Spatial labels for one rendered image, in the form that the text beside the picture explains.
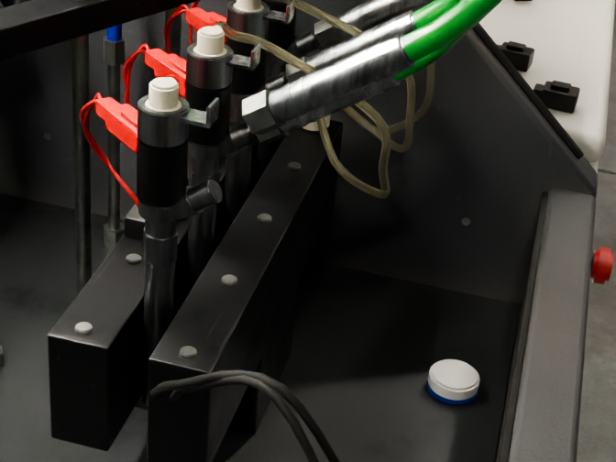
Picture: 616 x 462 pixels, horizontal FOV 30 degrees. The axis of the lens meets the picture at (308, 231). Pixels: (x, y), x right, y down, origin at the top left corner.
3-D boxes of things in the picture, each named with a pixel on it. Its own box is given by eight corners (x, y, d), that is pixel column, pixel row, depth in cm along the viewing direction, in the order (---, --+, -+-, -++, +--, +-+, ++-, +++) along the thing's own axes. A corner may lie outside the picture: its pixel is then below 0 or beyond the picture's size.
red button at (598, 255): (604, 303, 111) (616, 258, 108) (562, 295, 111) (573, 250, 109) (605, 275, 115) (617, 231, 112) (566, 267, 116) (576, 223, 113)
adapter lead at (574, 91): (576, 105, 100) (581, 82, 99) (573, 115, 98) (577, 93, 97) (440, 75, 102) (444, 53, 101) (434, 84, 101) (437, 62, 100)
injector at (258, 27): (271, 289, 85) (295, 22, 74) (208, 275, 86) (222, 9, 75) (281, 269, 87) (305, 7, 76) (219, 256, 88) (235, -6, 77)
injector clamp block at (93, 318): (201, 558, 72) (211, 369, 64) (53, 520, 74) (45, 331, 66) (325, 275, 101) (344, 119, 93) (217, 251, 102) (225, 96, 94)
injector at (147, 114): (202, 427, 72) (217, 126, 61) (127, 409, 72) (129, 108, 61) (216, 400, 74) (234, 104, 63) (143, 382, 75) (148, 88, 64)
